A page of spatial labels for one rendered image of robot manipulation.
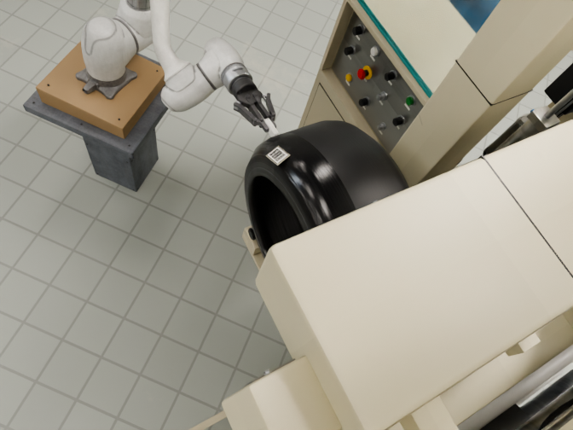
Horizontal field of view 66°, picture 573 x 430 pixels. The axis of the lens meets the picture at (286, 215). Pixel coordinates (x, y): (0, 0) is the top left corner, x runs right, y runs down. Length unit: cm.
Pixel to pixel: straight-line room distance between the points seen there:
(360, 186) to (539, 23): 46
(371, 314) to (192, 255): 194
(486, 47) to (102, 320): 200
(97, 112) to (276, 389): 161
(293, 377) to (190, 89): 110
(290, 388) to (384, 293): 16
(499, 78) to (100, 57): 143
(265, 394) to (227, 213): 204
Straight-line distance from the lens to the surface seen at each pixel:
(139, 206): 258
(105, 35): 191
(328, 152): 109
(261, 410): 56
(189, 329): 234
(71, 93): 208
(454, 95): 111
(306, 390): 59
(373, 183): 107
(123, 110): 201
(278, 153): 110
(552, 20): 95
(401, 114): 173
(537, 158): 82
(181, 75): 151
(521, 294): 68
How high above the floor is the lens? 230
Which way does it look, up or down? 62 degrees down
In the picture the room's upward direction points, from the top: 24 degrees clockwise
